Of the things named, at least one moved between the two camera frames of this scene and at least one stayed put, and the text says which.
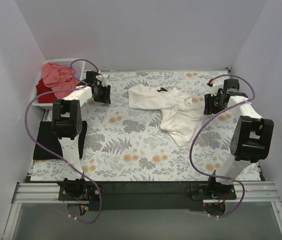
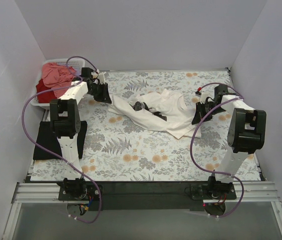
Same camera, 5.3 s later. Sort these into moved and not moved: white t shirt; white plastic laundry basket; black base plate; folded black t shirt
Moved: white t shirt
Not moved: black base plate; white plastic laundry basket; folded black t shirt
